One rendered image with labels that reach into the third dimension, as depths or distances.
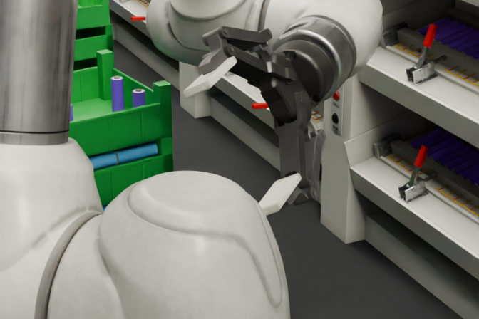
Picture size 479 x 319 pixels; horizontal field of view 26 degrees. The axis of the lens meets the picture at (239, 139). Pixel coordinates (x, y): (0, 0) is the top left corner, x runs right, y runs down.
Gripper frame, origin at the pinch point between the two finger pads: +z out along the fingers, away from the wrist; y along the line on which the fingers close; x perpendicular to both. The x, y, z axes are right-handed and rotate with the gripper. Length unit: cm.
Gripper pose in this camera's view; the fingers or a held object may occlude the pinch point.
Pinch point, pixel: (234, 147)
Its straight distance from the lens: 99.1
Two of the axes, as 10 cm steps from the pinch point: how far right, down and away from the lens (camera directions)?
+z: -3.7, 4.2, -8.3
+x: 8.0, -3.1, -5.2
